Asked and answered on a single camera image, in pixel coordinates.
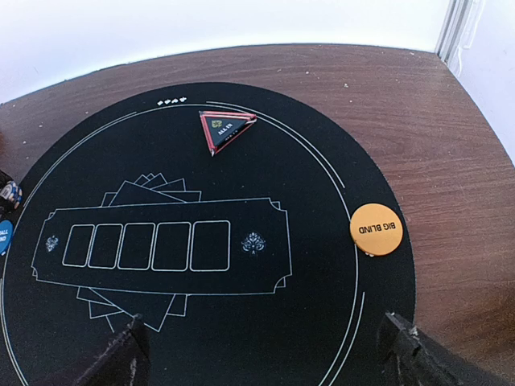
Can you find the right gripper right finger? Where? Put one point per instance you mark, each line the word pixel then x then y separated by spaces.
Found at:
pixel 410 357

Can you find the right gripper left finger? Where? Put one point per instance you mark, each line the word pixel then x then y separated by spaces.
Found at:
pixel 124 361

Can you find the orange big blind button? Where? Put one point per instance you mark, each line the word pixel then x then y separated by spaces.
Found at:
pixel 376 229

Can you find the blue small blind button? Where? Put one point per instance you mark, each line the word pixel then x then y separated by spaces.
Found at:
pixel 6 234

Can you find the blue white chip stack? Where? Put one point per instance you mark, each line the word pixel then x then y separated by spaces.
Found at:
pixel 11 196

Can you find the red black all-in triangle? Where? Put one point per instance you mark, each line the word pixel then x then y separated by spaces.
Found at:
pixel 221 128

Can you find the round black poker mat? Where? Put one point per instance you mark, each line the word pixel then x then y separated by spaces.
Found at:
pixel 242 265

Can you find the right aluminium frame post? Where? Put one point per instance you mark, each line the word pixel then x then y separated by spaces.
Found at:
pixel 459 29

